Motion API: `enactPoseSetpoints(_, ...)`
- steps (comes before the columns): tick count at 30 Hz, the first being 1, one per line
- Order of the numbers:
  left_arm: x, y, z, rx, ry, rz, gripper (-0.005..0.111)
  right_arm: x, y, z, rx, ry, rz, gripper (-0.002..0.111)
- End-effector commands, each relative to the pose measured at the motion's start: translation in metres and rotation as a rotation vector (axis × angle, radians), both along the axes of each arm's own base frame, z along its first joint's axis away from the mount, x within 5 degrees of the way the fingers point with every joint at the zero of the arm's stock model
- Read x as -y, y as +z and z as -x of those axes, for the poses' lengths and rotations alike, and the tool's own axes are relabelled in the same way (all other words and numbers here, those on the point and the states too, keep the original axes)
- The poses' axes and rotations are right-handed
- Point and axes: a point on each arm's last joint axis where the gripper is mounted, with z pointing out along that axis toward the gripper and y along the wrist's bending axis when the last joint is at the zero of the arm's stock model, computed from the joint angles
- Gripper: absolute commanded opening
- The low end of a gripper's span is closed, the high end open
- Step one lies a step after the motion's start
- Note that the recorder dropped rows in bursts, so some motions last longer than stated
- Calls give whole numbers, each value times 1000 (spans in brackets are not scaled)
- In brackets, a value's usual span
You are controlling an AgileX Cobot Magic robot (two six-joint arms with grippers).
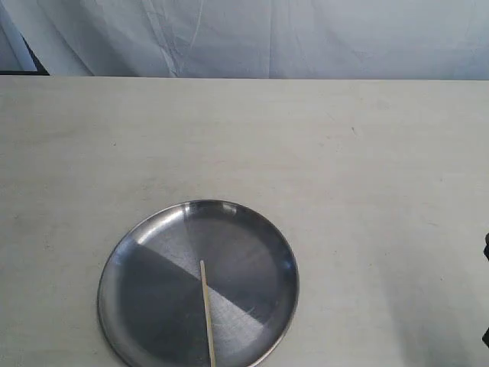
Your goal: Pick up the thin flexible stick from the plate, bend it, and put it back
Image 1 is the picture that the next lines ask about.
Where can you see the dark frame behind table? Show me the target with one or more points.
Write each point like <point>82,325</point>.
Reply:
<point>18,59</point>

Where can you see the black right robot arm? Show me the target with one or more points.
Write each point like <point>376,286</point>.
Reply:
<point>485,337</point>

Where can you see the round stainless steel plate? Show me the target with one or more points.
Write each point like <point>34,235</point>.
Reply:
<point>149,301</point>

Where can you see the white backdrop cloth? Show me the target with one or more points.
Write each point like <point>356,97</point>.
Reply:
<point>434,40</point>

